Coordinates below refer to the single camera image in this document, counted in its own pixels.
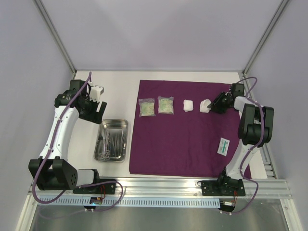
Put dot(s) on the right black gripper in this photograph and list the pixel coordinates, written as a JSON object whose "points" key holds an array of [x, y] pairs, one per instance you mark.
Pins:
{"points": [[221, 102]]}

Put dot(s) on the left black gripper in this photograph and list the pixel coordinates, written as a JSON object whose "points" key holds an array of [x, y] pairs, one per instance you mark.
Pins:
{"points": [[95, 116]]}

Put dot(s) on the white gauze pad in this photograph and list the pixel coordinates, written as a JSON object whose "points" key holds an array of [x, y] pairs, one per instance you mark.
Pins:
{"points": [[205, 106], [187, 105]]}

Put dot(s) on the white green alcohol wipe packet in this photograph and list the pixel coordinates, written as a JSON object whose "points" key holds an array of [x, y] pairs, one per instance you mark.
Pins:
{"points": [[223, 146]]}

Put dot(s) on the plain steel surgical scissors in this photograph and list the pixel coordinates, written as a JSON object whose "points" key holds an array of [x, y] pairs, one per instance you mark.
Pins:
{"points": [[103, 152]]}

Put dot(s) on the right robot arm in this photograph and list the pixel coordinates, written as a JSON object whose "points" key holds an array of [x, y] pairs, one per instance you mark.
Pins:
{"points": [[255, 129]]}

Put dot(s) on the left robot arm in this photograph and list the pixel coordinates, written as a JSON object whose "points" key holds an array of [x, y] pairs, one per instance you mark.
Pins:
{"points": [[51, 170]]}

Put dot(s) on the purple surgical drape cloth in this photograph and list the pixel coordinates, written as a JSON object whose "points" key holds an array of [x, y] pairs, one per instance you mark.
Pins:
{"points": [[185, 143]]}

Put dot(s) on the stainless steel instrument tray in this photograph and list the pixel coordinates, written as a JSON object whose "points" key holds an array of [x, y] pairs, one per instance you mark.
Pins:
{"points": [[116, 127]]}

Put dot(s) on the right green gauze packet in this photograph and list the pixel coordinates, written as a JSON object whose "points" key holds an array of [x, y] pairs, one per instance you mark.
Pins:
{"points": [[166, 105]]}

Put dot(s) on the green gauze packet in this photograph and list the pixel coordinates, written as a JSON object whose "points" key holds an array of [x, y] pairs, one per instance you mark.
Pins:
{"points": [[146, 107], [166, 105]]}

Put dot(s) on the left green gauze packet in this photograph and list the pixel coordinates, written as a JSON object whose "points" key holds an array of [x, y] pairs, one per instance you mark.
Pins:
{"points": [[146, 107]]}

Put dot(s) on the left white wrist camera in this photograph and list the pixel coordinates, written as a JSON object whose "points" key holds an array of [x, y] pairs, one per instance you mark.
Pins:
{"points": [[96, 92]]}

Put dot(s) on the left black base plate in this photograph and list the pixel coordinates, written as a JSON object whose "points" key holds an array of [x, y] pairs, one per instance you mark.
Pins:
{"points": [[102, 186]]}

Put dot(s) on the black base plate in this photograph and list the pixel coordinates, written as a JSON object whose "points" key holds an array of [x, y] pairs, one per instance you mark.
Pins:
{"points": [[102, 186], [214, 188]]}

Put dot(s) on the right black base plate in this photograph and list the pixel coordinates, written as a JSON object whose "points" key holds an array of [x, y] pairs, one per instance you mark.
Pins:
{"points": [[214, 188]]}

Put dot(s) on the aluminium mounting rail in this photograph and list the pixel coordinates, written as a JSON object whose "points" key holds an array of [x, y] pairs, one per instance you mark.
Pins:
{"points": [[189, 188]]}

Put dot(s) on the white slotted cable duct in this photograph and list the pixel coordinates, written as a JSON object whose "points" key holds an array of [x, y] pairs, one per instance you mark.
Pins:
{"points": [[139, 202]]}

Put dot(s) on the left aluminium frame post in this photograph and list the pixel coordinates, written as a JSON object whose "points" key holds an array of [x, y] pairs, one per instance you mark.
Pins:
{"points": [[53, 31]]}

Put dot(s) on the aluminium frame post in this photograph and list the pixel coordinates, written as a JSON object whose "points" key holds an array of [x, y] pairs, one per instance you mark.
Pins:
{"points": [[53, 31], [266, 34]]}

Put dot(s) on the right aluminium frame post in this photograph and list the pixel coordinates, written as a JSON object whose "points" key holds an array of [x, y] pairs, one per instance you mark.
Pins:
{"points": [[266, 34]]}

